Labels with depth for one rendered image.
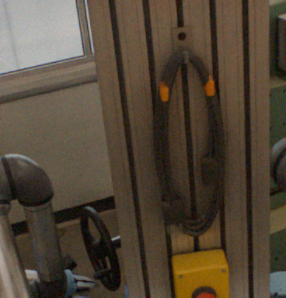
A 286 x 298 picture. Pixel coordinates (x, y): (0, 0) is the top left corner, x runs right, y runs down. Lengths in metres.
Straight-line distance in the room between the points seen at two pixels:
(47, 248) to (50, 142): 1.76
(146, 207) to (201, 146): 0.14
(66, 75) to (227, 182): 2.48
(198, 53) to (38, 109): 2.59
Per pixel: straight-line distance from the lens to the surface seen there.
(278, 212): 2.45
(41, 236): 1.93
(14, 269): 1.76
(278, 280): 1.78
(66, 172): 3.76
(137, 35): 1.00
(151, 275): 1.21
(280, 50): 2.18
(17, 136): 3.61
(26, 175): 1.80
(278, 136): 2.33
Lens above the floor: 2.18
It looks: 32 degrees down
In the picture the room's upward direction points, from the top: 6 degrees counter-clockwise
